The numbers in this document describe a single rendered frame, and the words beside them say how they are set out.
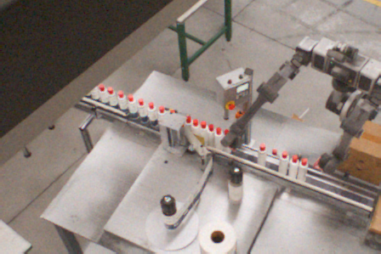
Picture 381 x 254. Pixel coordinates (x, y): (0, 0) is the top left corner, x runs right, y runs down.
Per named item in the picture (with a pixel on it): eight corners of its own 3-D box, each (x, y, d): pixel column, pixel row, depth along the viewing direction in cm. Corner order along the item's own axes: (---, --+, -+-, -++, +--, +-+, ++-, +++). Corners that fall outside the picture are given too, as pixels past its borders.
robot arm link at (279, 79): (289, 82, 265) (275, 69, 265) (272, 102, 269) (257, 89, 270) (301, 70, 307) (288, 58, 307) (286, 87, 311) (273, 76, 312)
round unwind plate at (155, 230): (134, 238, 297) (134, 237, 297) (162, 194, 315) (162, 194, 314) (183, 259, 289) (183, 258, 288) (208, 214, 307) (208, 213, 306)
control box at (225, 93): (216, 100, 309) (215, 77, 294) (241, 89, 315) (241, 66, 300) (224, 111, 303) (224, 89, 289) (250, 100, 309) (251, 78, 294)
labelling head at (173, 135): (162, 149, 336) (157, 123, 317) (172, 134, 344) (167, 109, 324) (181, 156, 333) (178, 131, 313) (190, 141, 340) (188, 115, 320)
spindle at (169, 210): (161, 228, 300) (156, 202, 278) (168, 215, 305) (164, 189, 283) (175, 234, 297) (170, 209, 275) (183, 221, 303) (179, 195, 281)
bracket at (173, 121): (158, 123, 317) (158, 122, 316) (167, 110, 323) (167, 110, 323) (178, 131, 313) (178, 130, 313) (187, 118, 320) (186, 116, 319)
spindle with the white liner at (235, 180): (225, 200, 313) (224, 172, 290) (232, 189, 318) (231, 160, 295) (239, 206, 310) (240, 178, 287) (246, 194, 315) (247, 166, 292)
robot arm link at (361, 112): (373, 114, 246) (355, 102, 248) (357, 138, 249) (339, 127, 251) (382, 108, 287) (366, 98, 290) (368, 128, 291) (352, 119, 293)
